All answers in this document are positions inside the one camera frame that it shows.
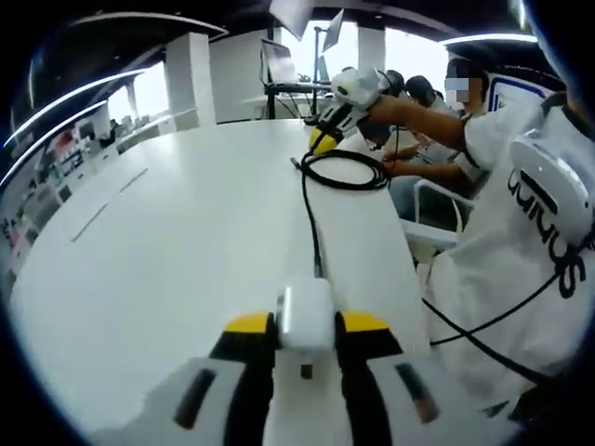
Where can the large black monitor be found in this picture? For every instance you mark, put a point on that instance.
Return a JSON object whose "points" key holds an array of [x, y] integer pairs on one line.
{"points": [[288, 14]]}

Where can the small tilted monitor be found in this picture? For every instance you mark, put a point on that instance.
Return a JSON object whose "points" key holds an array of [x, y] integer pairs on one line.
{"points": [[332, 30]]}

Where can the ceiling light strip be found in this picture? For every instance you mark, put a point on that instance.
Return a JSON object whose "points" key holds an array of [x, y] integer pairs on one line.
{"points": [[488, 39], [74, 95]]}

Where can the white desk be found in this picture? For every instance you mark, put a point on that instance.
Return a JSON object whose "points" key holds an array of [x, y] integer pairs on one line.
{"points": [[186, 279]]}

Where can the white chair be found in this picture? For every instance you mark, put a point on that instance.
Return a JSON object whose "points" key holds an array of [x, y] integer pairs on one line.
{"points": [[427, 232]]}

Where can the person in white shirt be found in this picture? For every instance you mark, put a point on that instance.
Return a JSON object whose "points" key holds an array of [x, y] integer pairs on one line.
{"points": [[502, 279]]}

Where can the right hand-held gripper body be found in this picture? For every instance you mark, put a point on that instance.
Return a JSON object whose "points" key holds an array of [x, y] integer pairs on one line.
{"points": [[358, 88]]}

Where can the open laptop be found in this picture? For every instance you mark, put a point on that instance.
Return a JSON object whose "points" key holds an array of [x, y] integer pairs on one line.
{"points": [[279, 60]]}

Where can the cluttered background workbenches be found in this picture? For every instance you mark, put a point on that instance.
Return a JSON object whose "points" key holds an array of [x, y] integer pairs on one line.
{"points": [[56, 172]]}

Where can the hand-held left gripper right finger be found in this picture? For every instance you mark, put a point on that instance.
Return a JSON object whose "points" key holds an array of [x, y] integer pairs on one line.
{"points": [[367, 371]]}

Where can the white charger adapter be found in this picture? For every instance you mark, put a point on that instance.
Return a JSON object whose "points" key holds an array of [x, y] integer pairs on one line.
{"points": [[307, 316]]}

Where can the black laptop stand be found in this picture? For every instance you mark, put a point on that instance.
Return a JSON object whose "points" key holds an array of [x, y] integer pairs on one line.
{"points": [[297, 93]]}

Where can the white chest-worn device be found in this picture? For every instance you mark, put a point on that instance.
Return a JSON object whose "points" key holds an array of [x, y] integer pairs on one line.
{"points": [[544, 172]]}

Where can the blue-framed white board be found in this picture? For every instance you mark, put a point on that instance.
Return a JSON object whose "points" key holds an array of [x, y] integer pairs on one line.
{"points": [[520, 86]]}

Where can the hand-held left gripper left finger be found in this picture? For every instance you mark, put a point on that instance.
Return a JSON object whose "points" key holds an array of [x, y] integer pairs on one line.
{"points": [[241, 371]]}

